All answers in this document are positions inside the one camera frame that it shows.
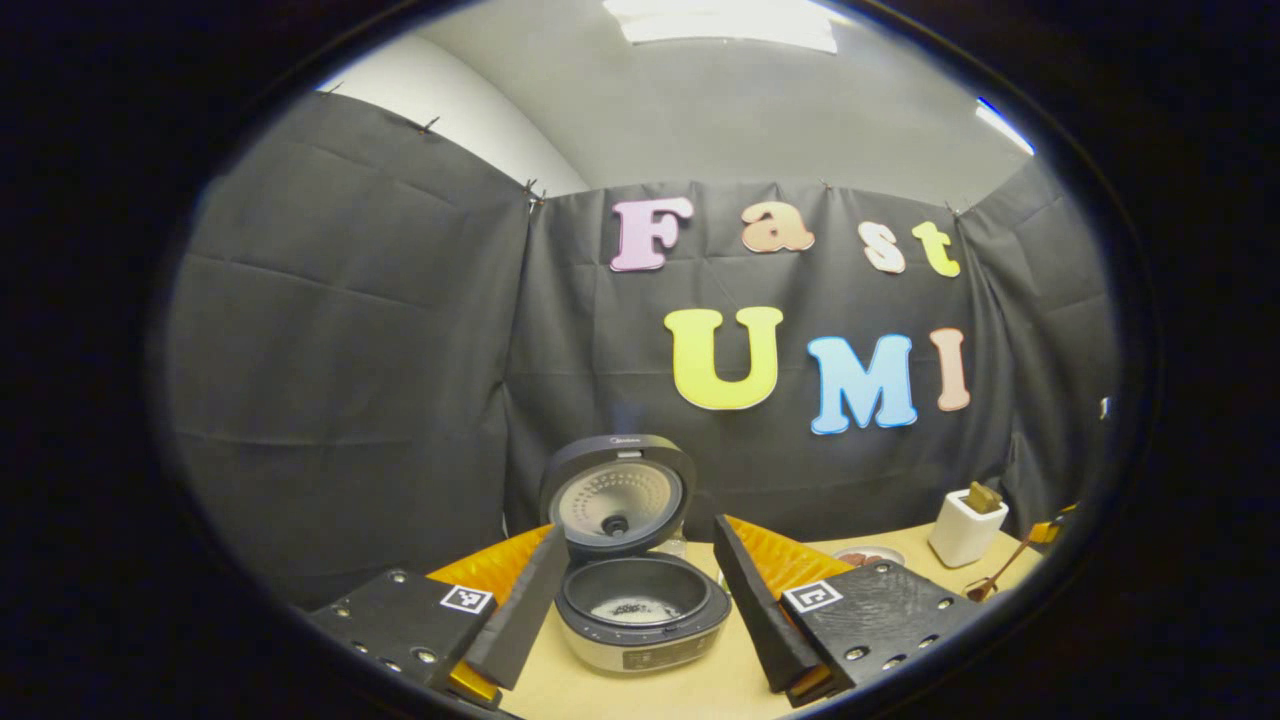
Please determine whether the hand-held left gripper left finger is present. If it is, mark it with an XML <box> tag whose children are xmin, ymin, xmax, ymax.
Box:
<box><xmin>305</xmin><ymin>522</ymin><xmax>571</xmax><ymax>711</ymax></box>

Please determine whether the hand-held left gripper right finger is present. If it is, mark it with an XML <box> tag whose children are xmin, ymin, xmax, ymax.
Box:
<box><xmin>712</xmin><ymin>514</ymin><xmax>986</xmax><ymax>709</ymax></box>

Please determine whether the rice heap with dark grains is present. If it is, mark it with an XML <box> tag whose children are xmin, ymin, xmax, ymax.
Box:
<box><xmin>590</xmin><ymin>597</ymin><xmax>681</xmax><ymax>623</ymax></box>

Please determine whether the black backdrop cloth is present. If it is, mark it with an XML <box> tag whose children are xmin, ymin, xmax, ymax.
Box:
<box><xmin>165</xmin><ymin>92</ymin><xmax>1119</xmax><ymax>611</ymax></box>

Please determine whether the small ceiling light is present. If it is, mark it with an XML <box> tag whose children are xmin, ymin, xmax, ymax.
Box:
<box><xmin>975</xmin><ymin>97</ymin><xmax>1036</xmax><ymax>156</ymax></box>

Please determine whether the white toaster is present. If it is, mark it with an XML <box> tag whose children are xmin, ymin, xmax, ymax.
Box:
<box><xmin>928</xmin><ymin>490</ymin><xmax>1010</xmax><ymax>569</ymax></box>

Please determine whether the brown wooden spoon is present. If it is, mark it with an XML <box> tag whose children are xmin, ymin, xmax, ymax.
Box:
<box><xmin>965</xmin><ymin>535</ymin><xmax>1036</xmax><ymax>603</ymax></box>

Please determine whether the grey rice cooker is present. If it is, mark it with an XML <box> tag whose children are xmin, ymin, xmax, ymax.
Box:
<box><xmin>538</xmin><ymin>433</ymin><xmax>733</xmax><ymax>673</ymax></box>

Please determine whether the large ceiling light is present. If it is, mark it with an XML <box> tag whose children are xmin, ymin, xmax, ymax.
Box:
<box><xmin>603</xmin><ymin>0</ymin><xmax>839</xmax><ymax>54</ymax></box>

